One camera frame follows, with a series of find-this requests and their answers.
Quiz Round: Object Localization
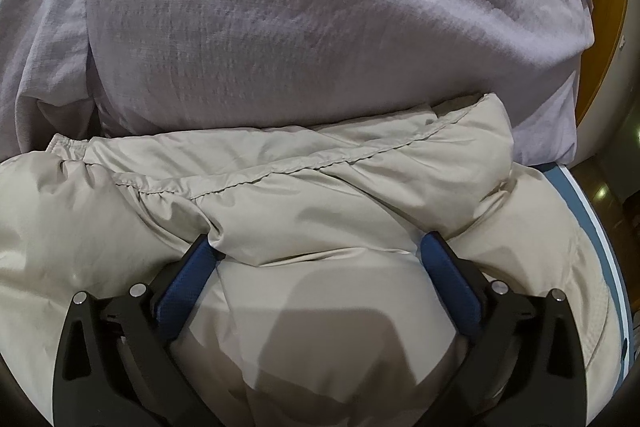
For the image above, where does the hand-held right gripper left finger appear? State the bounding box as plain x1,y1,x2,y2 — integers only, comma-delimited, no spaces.
52,234,227,427

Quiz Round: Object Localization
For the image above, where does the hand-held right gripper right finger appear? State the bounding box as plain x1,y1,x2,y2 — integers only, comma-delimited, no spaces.
419,231,587,427

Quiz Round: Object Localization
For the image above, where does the beige puffer jacket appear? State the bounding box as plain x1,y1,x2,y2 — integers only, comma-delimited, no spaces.
0,92,614,427

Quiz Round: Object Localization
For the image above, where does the bed with blue striped sheet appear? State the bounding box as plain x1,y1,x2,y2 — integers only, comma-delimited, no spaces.
542,163,635,427

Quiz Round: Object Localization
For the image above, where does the wide purple pillow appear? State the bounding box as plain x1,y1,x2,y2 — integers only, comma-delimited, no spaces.
0,0,103,158

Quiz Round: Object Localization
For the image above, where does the orange wooden door frame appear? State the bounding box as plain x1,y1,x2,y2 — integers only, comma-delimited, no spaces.
575,0,632,128

